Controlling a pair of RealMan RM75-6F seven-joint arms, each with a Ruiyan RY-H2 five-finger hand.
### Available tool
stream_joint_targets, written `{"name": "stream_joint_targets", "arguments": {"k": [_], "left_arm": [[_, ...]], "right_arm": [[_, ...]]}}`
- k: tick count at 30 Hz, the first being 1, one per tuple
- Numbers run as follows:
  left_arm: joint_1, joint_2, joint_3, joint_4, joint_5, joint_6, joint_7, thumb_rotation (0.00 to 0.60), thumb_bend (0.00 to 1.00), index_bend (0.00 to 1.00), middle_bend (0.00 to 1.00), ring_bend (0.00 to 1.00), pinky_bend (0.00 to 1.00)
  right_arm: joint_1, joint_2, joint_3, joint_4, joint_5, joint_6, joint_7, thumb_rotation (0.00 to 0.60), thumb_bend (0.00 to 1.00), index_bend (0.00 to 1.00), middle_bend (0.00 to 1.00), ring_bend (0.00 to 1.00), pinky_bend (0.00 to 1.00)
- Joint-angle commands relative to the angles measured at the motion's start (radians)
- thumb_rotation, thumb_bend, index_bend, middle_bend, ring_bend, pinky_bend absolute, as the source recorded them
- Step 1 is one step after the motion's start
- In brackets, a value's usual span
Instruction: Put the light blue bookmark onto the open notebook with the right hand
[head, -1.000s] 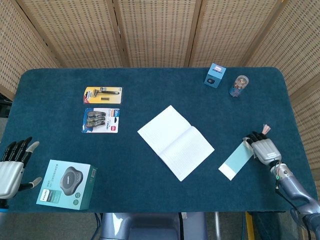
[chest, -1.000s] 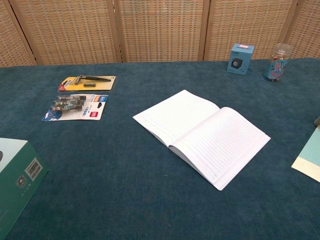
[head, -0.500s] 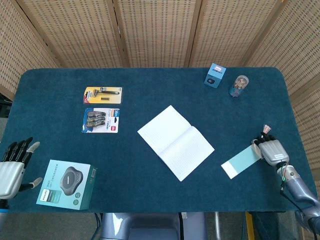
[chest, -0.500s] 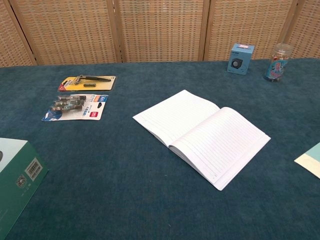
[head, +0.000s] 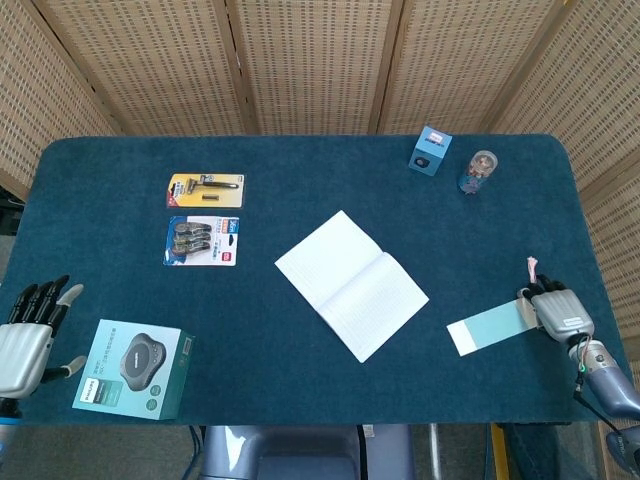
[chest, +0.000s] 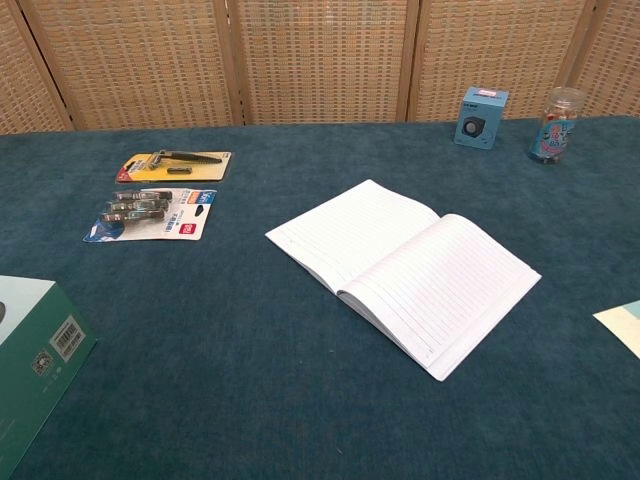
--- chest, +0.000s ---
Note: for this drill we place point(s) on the cream and teal card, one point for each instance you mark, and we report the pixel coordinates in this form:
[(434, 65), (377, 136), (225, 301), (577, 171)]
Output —
[(622, 327)]

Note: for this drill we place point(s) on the woven bamboo screen panel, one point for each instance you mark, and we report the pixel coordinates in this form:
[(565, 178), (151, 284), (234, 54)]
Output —
[(320, 60), (617, 60), (20, 80), (500, 45), (140, 65)]

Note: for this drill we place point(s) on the open white lined notebook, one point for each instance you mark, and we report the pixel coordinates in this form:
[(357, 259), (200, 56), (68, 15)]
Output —
[(400, 270)]

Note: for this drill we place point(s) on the yellow razor blister pack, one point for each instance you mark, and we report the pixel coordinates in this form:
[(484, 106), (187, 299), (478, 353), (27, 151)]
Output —
[(200, 167)]

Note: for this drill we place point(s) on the blue table cloth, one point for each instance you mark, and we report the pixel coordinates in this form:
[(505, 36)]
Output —
[(250, 350)]

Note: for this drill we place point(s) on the green conference speaker box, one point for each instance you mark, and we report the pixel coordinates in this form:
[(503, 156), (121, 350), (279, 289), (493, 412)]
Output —
[(30, 360)]

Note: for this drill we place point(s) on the clear plastic jar blue label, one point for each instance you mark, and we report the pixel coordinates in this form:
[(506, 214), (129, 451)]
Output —
[(552, 132)]

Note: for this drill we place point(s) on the small blue speaker box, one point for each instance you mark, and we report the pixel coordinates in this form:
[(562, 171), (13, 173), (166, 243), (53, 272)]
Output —
[(477, 120)]

